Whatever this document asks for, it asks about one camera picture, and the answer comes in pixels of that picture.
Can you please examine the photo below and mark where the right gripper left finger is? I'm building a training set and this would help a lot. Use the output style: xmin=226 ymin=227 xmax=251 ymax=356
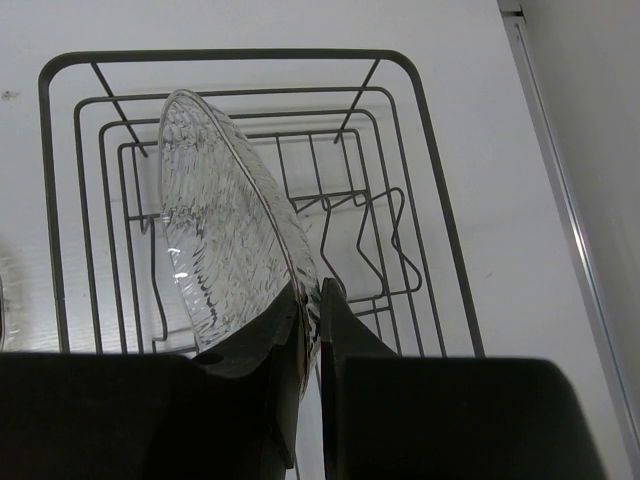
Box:
xmin=1 ymin=288 xmax=304 ymax=479

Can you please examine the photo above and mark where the smoky glass plate far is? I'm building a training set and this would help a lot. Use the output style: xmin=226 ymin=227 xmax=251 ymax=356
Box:
xmin=0 ymin=234 xmax=21 ymax=351

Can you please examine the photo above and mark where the grey wire dish rack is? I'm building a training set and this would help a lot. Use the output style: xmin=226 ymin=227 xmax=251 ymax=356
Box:
xmin=17 ymin=48 xmax=485 ymax=357

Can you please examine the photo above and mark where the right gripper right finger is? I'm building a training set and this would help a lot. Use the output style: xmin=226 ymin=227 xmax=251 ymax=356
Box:
xmin=320 ymin=279 xmax=588 ymax=479

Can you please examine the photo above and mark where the aluminium rail right side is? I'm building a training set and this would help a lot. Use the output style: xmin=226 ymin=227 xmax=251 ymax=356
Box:
xmin=498 ymin=1 xmax=639 ymax=457

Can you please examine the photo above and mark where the clear glass plate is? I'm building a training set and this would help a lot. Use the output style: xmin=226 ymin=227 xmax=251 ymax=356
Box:
xmin=158 ymin=89 xmax=320 ymax=382

